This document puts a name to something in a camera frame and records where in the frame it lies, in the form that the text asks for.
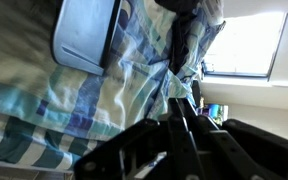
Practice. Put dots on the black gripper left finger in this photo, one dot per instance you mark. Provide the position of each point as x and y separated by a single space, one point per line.
169 142

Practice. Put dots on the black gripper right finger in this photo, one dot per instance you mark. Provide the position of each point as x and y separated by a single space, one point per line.
243 151

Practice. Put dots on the black garment on bed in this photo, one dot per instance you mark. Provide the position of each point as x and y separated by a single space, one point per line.
185 16

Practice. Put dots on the blue checkered bed quilt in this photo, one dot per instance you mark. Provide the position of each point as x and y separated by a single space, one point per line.
52 115

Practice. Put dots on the bed mattress with frame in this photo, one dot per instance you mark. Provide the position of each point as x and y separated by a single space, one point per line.
9 172

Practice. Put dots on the bright window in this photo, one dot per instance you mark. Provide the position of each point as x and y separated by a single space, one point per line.
246 46

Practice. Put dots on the colourful items on shelf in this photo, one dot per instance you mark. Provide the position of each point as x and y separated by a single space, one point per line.
217 112

